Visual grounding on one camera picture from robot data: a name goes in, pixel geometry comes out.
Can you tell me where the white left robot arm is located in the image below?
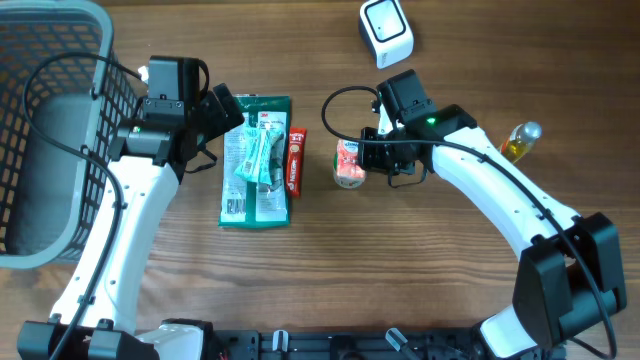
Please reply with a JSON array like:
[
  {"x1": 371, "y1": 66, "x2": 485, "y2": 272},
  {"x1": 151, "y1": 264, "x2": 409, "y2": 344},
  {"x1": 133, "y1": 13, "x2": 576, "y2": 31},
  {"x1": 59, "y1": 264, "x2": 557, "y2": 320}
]
[{"x1": 17, "y1": 83, "x2": 244, "y2": 359}]

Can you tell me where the light green wipes packet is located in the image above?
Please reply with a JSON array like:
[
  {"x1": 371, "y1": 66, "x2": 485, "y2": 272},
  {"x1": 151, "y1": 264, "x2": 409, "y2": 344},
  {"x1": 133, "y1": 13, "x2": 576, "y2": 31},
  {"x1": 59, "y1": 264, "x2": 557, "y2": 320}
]
[{"x1": 234, "y1": 126, "x2": 284, "y2": 186}]

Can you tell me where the black camera cable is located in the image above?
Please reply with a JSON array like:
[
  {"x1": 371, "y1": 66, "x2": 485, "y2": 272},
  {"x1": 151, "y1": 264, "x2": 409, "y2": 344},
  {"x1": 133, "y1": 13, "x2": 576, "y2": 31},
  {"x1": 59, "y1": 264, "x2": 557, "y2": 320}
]
[
  {"x1": 320, "y1": 85, "x2": 618, "y2": 360},
  {"x1": 21, "y1": 51, "x2": 219, "y2": 360}
]

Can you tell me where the white barcode scanner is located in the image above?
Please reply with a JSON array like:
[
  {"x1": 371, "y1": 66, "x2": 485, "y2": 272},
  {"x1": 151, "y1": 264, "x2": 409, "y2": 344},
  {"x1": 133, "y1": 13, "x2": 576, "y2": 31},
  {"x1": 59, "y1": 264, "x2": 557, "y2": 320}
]
[{"x1": 358, "y1": 0, "x2": 414, "y2": 69}]

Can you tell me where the orange Kleenex tissue pack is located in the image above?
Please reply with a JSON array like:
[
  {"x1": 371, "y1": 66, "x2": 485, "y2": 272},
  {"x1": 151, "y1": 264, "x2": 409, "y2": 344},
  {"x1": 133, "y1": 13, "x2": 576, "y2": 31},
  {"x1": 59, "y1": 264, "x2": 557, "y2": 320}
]
[{"x1": 333, "y1": 139, "x2": 367, "y2": 188}]

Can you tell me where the red Nescafe sachet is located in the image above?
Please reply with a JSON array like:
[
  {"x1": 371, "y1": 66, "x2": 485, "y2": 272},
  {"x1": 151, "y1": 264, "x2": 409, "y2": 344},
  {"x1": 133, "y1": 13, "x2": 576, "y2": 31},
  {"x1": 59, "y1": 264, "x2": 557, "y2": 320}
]
[{"x1": 286, "y1": 128, "x2": 307, "y2": 197}]

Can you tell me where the green lidded jar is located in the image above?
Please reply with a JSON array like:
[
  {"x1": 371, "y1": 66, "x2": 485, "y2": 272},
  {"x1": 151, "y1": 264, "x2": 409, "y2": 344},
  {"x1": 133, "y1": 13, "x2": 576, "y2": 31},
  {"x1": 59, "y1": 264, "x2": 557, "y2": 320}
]
[{"x1": 333, "y1": 154, "x2": 367, "y2": 189}]

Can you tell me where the yellow dish soap bottle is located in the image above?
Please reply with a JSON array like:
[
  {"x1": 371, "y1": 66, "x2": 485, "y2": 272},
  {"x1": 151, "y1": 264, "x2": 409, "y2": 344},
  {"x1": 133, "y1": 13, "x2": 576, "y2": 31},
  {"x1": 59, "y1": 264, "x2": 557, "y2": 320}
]
[{"x1": 498, "y1": 122, "x2": 542, "y2": 163}]

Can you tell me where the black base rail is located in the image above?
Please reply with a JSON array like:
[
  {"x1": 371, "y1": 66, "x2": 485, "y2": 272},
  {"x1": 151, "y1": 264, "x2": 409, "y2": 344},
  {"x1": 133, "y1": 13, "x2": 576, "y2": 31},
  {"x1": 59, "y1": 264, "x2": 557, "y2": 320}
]
[{"x1": 201, "y1": 328, "x2": 494, "y2": 360}]

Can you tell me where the grey plastic shopping basket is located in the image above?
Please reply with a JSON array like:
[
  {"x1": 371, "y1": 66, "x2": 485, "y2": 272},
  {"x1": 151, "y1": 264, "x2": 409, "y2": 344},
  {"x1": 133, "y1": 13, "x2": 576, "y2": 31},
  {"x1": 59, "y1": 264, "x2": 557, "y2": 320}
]
[{"x1": 1, "y1": 1, "x2": 136, "y2": 269}]

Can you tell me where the black right camera cable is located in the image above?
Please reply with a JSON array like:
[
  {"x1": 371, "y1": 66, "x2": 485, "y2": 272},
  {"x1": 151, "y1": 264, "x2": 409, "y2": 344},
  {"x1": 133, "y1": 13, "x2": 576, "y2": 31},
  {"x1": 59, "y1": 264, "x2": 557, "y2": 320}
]
[{"x1": 320, "y1": 85, "x2": 618, "y2": 360}]

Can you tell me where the black left camera cable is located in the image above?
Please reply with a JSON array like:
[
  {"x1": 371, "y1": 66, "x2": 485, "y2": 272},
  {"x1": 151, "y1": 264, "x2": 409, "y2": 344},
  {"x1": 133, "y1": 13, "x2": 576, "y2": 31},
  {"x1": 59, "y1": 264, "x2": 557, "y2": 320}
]
[{"x1": 21, "y1": 51, "x2": 219, "y2": 360}]

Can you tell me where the green 3M gloves package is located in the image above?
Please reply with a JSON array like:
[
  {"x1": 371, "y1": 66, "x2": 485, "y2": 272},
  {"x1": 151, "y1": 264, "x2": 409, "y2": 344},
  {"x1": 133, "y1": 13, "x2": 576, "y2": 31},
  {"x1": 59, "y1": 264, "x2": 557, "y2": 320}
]
[{"x1": 219, "y1": 95, "x2": 291, "y2": 229}]

